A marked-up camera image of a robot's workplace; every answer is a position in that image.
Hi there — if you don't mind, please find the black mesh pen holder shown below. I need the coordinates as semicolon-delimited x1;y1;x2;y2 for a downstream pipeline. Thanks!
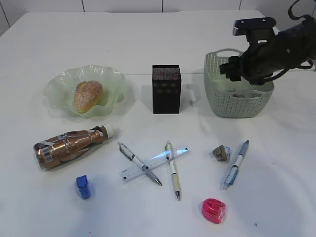
152;65;181;114

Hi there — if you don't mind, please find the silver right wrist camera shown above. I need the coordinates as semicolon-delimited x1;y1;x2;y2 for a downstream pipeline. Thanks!
233;17;277;36

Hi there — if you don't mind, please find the clear plastic ruler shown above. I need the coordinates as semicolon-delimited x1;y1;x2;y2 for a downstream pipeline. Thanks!
119;144;190;184

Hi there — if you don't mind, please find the green plastic woven basket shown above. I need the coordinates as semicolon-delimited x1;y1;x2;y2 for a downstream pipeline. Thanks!
204;48;275;119

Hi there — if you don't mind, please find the pink pencil sharpener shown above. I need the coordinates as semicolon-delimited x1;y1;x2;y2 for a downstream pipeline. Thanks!
201;198;226;220

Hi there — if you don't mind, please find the blue pencil sharpener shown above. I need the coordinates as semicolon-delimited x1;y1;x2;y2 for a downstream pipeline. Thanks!
76;175;91;199

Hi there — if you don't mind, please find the white grey click pen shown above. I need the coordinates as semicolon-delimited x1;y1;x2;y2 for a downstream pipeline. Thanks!
118;142;162;186

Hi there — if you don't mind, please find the green wavy glass plate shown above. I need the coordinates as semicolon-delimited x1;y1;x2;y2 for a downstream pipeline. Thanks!
43;65;127;118

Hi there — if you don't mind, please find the brown plastic drink bottle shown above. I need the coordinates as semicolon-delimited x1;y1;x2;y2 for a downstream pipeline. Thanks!
33;124;115;170

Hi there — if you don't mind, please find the grey paper ball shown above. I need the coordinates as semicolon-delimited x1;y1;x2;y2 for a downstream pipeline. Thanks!
212;145;231;162

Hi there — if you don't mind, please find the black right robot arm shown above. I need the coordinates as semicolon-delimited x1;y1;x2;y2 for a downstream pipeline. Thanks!
219;17;316;85

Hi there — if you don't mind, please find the cream white click pen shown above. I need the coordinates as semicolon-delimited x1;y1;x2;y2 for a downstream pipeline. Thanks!
165;141;181;201

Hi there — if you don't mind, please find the light blue click pen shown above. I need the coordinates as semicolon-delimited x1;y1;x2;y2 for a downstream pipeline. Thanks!
223;140;249;190

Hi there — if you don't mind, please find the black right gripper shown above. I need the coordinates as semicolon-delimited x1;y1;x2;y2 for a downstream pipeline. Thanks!
219;28;316;85

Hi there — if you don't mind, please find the sugared bread loaf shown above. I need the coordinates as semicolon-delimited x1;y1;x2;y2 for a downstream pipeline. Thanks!
74;80;103;114

